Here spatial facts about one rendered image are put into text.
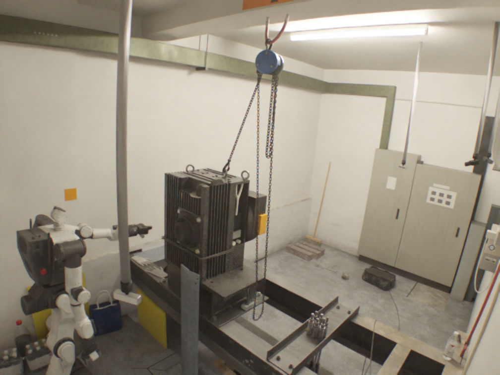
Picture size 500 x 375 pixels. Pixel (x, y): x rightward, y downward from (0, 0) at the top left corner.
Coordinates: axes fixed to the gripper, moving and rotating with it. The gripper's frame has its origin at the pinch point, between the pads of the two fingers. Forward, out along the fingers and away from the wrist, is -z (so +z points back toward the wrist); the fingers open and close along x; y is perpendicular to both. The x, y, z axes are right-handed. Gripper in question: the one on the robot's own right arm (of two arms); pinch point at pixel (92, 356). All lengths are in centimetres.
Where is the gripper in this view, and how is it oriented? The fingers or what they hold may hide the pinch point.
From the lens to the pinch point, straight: 230.9
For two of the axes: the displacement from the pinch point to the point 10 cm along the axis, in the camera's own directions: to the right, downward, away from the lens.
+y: -8.3, -2.0, 5.2
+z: 0.2, -9.4, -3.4
